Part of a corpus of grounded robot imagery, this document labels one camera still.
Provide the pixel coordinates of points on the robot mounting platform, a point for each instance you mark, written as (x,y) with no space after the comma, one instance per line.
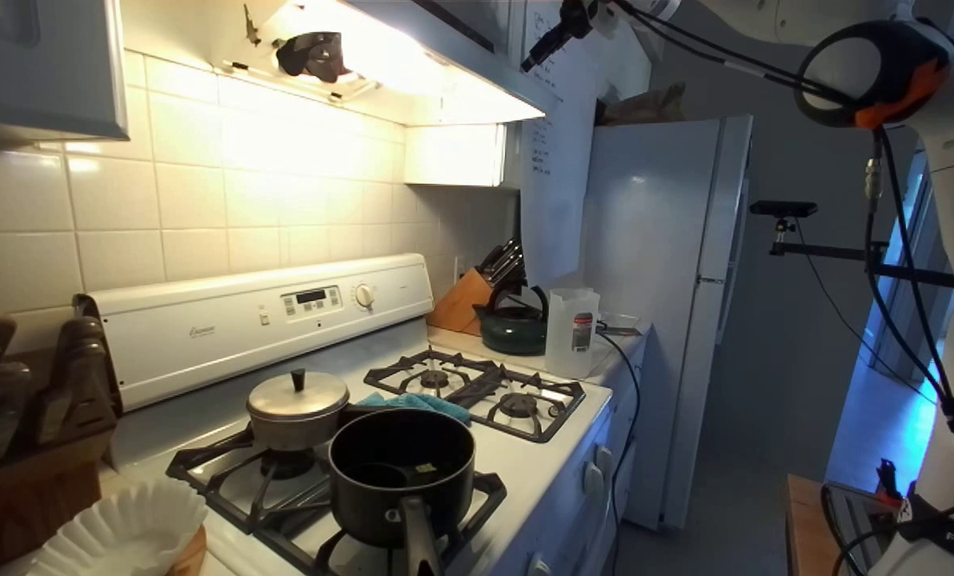
(856,522)

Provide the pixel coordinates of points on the small steel pot with lid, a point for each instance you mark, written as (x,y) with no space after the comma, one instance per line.
(296,411)

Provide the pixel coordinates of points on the white upper wall cabinet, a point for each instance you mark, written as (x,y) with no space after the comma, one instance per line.
(41,64)

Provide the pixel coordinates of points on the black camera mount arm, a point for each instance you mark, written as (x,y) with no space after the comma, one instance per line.
(831,250)

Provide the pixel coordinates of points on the translucent plastic measuring jug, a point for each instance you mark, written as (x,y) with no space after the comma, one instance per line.
(561,341)

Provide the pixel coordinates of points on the white stove knob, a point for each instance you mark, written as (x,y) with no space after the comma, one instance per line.
(604,460)
(589,478)
(539,565)

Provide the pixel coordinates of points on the brown paper bag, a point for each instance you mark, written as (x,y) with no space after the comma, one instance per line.
(649,107)

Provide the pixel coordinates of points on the large wooden knife block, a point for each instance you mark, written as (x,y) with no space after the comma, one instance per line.
(29,502)

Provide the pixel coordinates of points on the black stereo camera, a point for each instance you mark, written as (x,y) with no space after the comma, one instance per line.
(785,209)

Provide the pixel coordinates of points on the stack of white coffee filters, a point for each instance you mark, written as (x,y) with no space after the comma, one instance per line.
(113,531)

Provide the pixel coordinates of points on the white refrigerator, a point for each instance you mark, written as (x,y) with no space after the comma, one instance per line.
(649,322)

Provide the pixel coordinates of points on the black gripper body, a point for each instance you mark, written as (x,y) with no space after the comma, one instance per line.
(582,14)

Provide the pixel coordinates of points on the white range hood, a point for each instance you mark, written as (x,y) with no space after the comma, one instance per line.
(479,80)

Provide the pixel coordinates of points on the blue cloth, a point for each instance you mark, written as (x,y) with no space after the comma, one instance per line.
(435,407)

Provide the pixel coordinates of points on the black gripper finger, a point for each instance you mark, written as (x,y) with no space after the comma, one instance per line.
(554,37)
(539,56)

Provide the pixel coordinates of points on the black burner grate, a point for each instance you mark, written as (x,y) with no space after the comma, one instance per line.
(479,384)
(488,493)

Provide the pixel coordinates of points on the white paper sheet with writing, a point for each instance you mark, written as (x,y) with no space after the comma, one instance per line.
(552,211)

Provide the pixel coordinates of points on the white drawer base cabinet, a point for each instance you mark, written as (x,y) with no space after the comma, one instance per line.
(630,502)

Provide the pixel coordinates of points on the small white wall cabinet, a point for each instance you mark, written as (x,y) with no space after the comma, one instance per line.
(457,156)

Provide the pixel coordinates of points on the dark green kettle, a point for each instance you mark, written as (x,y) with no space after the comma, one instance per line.
(515,334)

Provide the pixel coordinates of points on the small wooden knife block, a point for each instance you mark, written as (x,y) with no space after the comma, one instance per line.
(459,306)

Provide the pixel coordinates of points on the white gas range stove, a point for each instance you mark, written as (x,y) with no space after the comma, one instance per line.
(208,331)

